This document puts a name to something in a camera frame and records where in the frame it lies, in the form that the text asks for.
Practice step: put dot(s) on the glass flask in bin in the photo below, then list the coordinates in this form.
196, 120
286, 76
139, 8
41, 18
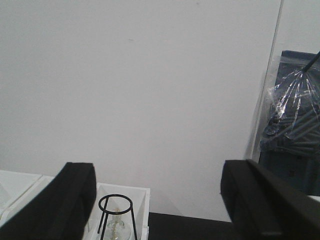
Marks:
114, 228

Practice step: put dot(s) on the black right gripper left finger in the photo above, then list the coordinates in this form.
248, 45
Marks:
60, 211

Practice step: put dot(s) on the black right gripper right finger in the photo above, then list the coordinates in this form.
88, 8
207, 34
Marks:
262, 206

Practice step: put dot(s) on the black wire tripod stand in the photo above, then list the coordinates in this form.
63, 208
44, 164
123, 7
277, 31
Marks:
103, 205

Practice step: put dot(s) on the middle white storage bin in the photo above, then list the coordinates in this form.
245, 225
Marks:
25, 198

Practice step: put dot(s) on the left white storage bin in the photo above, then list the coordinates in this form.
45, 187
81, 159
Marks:
13, 185

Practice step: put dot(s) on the plastic bag of pegs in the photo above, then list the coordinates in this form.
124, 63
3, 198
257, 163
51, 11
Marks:
294, 121

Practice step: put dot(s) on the right white storage bin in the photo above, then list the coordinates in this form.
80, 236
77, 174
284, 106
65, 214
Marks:
141, 200

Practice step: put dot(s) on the white storage bin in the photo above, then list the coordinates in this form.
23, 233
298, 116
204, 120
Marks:
13, 185
141, 200
25, 198

